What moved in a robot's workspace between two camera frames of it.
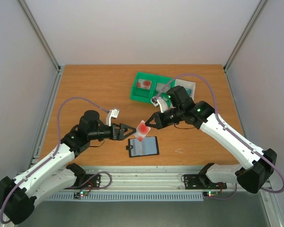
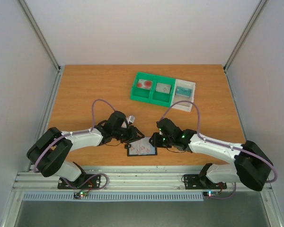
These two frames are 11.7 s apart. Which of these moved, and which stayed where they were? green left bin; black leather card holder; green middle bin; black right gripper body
Moved: black right gripper body
Stayed: green left bin; black leather card holder; green middle bin
